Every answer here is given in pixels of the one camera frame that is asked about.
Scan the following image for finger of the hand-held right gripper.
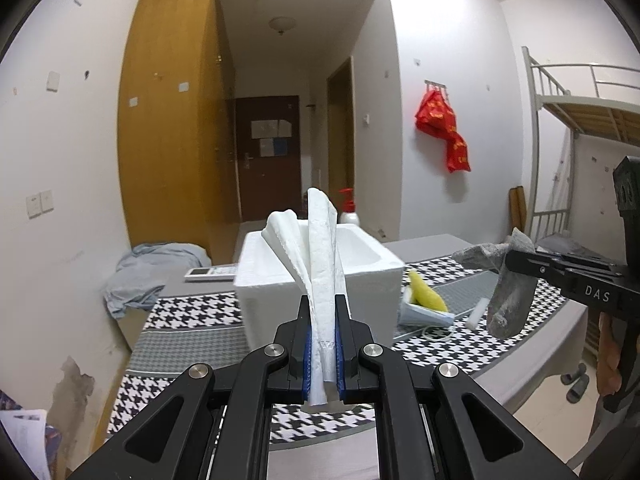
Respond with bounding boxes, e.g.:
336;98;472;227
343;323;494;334
504;249;623;286

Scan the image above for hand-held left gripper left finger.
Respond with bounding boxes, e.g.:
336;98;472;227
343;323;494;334
65;295;313;480

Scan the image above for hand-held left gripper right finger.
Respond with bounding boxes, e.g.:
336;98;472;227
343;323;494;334
335;295;581;480

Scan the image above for grey cloth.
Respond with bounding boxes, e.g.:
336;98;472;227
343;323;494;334
452;227;538;339

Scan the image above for white foam box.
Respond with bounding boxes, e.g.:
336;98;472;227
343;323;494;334
233;222;406;361

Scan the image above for yellow foam net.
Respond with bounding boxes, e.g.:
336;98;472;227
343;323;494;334
406;269;450;313

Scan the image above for person's right hand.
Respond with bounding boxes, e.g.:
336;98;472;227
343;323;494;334
596;311;622;397

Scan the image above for grey bedding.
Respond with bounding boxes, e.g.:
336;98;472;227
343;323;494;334
536;232;601;261

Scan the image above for wooden boards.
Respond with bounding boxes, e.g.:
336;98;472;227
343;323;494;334
509;186;529;234

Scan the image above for small white foam piece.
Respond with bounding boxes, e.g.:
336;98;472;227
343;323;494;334
467;297;492;331

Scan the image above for houndstooth tablecloth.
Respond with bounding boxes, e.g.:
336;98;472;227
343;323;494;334
105;252;571;443

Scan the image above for red plastic bag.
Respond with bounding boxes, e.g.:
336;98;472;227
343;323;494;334
415;87;459;139
444;132;472;174

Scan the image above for white remote control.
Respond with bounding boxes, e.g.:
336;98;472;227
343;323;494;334
184;266;237;281

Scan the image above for white lotion pump bottle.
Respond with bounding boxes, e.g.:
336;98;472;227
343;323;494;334
338;187;362;226

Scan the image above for metal bunk bed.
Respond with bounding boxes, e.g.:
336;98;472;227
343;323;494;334
521;46;640;361

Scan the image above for dark brown door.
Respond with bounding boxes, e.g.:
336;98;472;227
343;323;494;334
234;95;304;223

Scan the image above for blue-grey crumpled cloth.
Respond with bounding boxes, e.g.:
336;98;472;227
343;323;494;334
103;242;212;320

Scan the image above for white paper door notice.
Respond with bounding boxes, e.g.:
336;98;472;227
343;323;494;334
251;119;292;139

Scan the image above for wooden wardrobe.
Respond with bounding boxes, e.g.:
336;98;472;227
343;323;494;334
117;0;237;266

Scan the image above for stack of papers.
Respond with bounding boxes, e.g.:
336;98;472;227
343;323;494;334
0;392;64;480

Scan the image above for wooden side door frame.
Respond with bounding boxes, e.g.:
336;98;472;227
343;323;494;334
327;57;356;202

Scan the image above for white wall socket pair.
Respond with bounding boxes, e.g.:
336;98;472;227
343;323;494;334
26;189;55;219

